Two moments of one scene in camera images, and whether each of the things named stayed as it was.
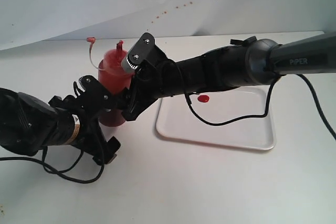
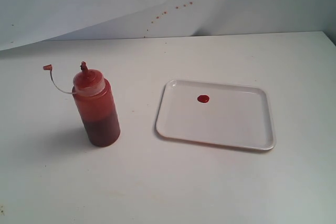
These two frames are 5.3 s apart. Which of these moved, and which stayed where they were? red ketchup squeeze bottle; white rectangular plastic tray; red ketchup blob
Moved: red ketchup squeeze bottle
Stayed: red ketchup blob; white rectangular plastic tray
